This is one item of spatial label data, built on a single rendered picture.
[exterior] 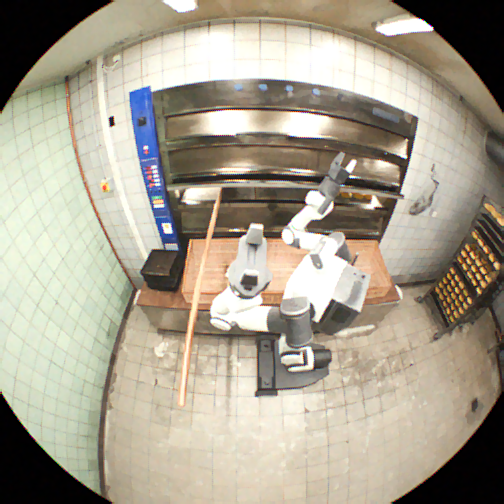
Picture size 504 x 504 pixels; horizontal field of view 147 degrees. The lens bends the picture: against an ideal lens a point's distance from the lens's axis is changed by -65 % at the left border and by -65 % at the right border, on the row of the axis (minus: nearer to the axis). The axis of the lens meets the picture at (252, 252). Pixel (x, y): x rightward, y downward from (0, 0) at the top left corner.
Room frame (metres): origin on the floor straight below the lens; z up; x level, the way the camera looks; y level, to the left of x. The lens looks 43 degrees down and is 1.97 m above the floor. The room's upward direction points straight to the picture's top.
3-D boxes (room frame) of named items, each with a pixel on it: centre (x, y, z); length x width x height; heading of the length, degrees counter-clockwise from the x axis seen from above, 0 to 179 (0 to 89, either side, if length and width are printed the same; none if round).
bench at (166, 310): (1.09, -0.21, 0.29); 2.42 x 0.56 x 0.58; 90
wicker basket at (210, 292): (1.11, 0.25, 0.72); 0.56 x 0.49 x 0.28; 91
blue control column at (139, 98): (2.31, 0.73, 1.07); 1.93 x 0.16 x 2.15; 0
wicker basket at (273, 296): (1.11, -0.34, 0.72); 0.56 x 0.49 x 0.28; 89
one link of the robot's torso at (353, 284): (0.48, -0.31, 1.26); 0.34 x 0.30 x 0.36; 145
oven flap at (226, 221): (1.38, -0.32, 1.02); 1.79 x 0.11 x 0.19; 90
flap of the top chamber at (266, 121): (1.38, -0.32, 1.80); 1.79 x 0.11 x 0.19; 90
